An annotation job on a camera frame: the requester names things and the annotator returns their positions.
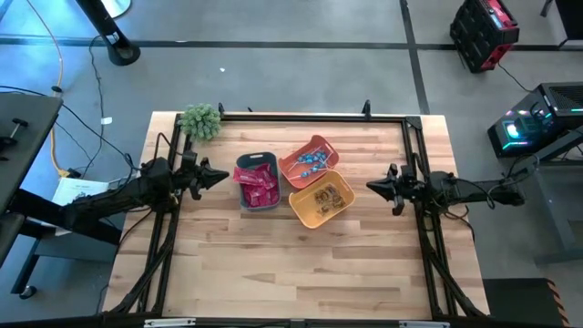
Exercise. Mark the black computer tower with lights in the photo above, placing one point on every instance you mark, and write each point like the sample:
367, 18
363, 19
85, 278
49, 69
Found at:
528, 123

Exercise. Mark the small green potted plant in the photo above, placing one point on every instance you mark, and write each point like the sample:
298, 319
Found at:
199, 122

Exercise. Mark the black crate with striped edge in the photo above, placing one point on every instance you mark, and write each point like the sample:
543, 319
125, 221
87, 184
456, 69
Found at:
519, 300

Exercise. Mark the grey computer stand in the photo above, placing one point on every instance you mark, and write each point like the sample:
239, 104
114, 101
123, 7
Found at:
555, 214

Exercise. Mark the chocolate candy clear wrapper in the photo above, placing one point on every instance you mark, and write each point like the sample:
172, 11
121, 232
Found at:
325, 208
319, 195
338, 199
330, 189

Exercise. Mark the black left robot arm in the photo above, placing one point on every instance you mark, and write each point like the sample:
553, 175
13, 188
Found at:
114, 198

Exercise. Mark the black furniture leg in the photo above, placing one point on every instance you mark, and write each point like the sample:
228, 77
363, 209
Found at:
571, 18

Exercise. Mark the teal plastic bin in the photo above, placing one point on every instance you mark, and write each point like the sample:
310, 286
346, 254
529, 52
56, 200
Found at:
262, 160

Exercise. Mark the silver metal bracket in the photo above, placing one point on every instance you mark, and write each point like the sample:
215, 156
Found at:
423, 324
168, 323

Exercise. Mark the red candy packet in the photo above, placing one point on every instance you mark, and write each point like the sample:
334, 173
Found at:
272, 197
252, 197
248, 176
269, 175

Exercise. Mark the orange plastic bin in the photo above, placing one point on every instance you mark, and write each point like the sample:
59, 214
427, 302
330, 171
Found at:
314, 142

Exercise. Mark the clear lollipop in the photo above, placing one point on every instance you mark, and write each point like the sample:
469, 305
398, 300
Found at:
304, 174

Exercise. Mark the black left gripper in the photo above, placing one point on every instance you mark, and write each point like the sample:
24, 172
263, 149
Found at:
189, 173

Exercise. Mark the red and black equipment case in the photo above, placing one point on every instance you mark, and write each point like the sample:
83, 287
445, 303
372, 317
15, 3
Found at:
483, 34

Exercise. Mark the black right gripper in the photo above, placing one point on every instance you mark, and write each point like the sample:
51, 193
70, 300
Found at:
405, 187

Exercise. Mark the yellow plastic bin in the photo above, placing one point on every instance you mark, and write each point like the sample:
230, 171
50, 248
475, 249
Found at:
305, 209

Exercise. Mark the black frame clamp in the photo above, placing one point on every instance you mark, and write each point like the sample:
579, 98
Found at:
365, 108
221, 109

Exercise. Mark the dark side table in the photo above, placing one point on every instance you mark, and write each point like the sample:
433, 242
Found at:
23, 136

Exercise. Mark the white round stand base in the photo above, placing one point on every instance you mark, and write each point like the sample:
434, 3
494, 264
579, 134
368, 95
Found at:
116, 5

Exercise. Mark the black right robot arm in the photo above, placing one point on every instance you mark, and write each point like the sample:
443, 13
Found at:
478, 193

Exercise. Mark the black stand post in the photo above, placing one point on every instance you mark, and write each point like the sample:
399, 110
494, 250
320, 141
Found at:
116, 45

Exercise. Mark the blue lollipop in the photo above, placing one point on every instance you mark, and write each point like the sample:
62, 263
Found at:
324, 160
314, 169
309, 157
319, 156
300, 159

